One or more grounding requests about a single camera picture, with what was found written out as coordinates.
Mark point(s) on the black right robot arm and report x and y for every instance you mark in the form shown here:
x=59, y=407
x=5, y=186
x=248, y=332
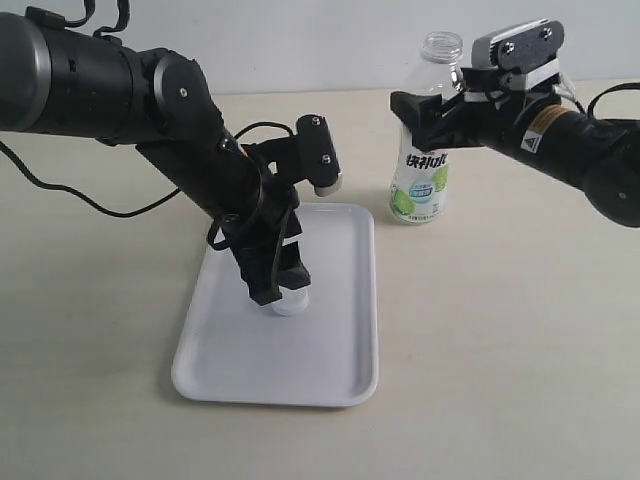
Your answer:
x=599, y=157

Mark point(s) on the white rectangular tray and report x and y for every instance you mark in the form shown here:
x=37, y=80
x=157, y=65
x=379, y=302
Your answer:
x=232, y=350

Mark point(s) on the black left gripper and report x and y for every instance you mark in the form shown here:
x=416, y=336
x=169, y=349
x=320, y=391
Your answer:
x=258, y=243

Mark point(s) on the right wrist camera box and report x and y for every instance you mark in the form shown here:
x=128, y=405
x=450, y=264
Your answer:
x=523, y=55

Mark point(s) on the white bottle cap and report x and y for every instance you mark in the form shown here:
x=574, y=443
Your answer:
x=292, y=302

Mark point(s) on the clear plastic drink bottle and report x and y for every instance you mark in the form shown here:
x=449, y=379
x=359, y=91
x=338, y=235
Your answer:
x=417, y=193

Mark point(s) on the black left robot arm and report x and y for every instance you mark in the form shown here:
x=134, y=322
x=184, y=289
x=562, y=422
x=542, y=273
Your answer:
x=55, y=81

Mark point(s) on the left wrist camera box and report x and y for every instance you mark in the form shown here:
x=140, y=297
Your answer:
x=309, y=155

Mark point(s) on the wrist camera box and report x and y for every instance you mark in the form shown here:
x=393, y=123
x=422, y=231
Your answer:
x=523, y=55
x=309, y=155

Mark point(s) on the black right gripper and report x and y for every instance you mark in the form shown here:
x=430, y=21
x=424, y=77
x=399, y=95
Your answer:
x=482, y=111

